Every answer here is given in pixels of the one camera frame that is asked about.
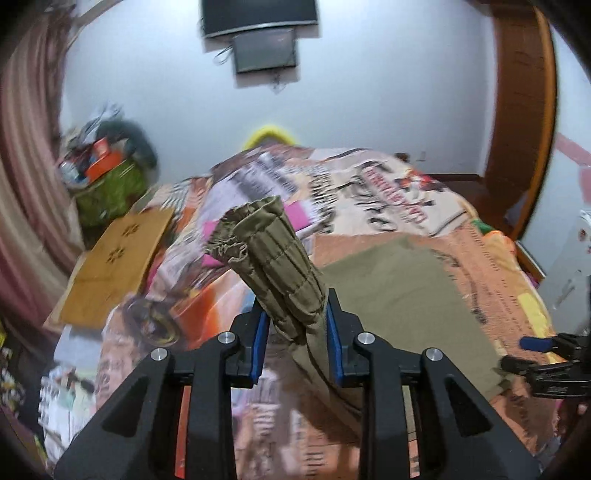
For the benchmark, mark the khaki pants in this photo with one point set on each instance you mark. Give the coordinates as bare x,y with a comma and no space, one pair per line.
406,286

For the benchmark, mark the grey plush pillow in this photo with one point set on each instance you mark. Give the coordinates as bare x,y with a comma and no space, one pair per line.
138,141

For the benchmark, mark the yellow curved cushion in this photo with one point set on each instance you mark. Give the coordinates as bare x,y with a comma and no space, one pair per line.
270,134

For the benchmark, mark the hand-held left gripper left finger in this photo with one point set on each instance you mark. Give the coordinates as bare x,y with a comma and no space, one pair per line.
260,337

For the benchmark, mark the printed blanket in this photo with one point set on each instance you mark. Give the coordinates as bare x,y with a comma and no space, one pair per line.
392,194

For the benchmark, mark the small black framed monitor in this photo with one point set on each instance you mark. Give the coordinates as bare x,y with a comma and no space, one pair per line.
265,50

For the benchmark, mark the wooden bed post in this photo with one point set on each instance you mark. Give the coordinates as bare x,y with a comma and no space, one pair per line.
402,158

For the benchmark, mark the red box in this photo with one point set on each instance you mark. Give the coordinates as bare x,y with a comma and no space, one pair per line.
100,148

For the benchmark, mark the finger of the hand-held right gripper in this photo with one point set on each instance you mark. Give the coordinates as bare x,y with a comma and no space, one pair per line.
517,363
531,344

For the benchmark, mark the pile of clothes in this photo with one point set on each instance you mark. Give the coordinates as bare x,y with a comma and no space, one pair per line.
92,124

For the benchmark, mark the wooden door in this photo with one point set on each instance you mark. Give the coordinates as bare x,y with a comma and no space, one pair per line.
517,115

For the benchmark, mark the green bag with clutter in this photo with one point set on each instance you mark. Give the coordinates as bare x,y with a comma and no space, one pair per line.
111,194

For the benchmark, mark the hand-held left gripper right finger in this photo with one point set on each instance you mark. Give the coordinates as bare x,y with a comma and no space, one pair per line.
333,344

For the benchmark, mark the orange box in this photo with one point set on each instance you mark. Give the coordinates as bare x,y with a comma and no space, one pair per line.
104,166

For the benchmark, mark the white appliance with stickers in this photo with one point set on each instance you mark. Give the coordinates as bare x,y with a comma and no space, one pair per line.
568,267

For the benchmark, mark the striped pink curtain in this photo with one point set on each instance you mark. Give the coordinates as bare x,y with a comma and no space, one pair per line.
32,175

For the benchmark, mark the black wall television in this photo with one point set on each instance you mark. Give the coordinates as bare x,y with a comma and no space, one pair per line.
258,16

